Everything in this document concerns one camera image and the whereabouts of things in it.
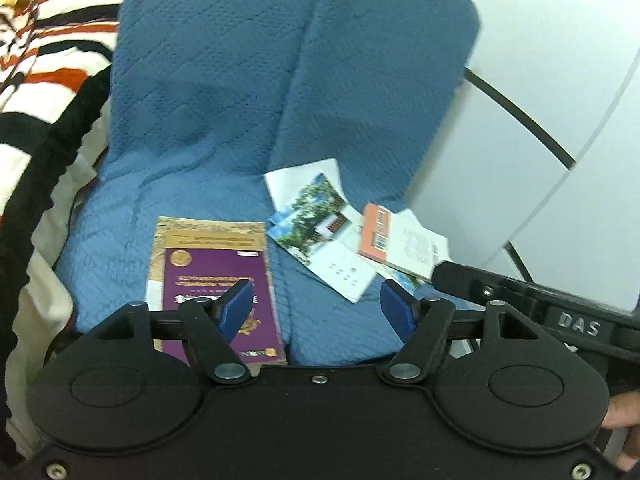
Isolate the red black white striped blanket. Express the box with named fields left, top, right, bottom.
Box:
left=0, top=0, right=130, bottom=351

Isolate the purple book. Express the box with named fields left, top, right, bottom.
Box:
left=161, top=247, right=281, bottom=368

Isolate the black strip on wardrobe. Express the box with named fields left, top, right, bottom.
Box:
left=462, top=69, right=577, bottom=170

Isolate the wide blue sofa back cushion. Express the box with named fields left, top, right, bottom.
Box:
left=97, top=0, right=331, bottom=221

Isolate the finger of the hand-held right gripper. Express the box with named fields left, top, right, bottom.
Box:
left=431, top=259, right=503, bottom=307

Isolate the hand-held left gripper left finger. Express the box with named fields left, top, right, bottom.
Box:
left=92, top=279, right=256, bottom=386

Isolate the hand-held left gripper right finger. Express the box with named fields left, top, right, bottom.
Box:
left=379, top=279, right=543, bottom=386

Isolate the beige bed sheet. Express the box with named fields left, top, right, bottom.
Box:
left=7, top=105, right=111, bottom=456

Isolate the tan book with white band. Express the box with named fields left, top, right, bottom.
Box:
left=145, top=216, right=288, bottom=366

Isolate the person's right hand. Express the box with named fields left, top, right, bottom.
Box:
left=602, top=392, right=640, bottom=473

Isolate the orange and white book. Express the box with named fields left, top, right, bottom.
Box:
left=356, top=203, right=453, bottom=281

